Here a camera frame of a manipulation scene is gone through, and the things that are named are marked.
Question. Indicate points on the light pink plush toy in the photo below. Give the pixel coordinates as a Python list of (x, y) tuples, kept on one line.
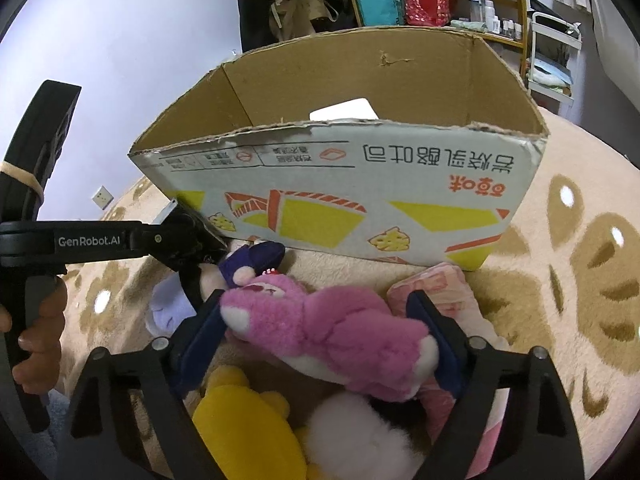
[(450, 285)]

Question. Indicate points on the yellow wooden shelf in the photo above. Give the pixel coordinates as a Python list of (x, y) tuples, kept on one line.
[(517, 20)]

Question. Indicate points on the yellow plush toy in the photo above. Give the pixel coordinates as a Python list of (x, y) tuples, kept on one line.
[(240, 425)]

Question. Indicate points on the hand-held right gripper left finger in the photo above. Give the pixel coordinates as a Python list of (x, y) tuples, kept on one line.
[(197, 345)]

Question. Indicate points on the beige coat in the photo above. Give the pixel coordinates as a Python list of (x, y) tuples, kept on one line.
[(295, 15)]

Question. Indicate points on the white metal cart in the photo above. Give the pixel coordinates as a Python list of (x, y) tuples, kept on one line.
[(555, 60)]

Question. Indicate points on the pale green pouch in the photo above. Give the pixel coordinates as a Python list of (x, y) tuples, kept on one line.
[(467, 26)]

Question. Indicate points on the white paper sheet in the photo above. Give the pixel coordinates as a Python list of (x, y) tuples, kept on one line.
[(345, 109)]

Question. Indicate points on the person's left hand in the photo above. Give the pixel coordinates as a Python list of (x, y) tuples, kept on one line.
[(45, 340)]

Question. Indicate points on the group of cosmetic bottles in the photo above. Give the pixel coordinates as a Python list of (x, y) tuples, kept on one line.
[(492, 15)]

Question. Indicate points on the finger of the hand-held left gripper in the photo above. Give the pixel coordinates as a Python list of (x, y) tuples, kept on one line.
[(185, 240), (192, 290)]

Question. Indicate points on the lavender and navy plush doll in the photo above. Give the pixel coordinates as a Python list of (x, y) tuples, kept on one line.
[(165, 310)]

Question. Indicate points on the beige floral blanket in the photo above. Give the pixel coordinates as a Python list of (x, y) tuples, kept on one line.
[(575, 285)]

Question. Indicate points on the black coat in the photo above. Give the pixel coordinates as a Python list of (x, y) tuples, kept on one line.
[(252, 25)]

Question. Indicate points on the black bag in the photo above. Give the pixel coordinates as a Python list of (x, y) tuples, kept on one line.
[(552, 12)]

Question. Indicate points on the white wall socket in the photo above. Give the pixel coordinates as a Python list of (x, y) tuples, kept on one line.
[(102, 197)]

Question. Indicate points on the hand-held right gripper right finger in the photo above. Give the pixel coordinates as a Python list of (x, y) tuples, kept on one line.
[(445, 340)]

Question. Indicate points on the pink plush bear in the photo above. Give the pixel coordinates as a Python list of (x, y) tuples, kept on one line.
[(340, 340)]

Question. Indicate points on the white fluffy plush toy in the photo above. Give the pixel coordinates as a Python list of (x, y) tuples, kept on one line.
[(360, 435)]

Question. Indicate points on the printed cardboard box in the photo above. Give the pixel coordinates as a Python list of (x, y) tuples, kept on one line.
[(350, 185)]

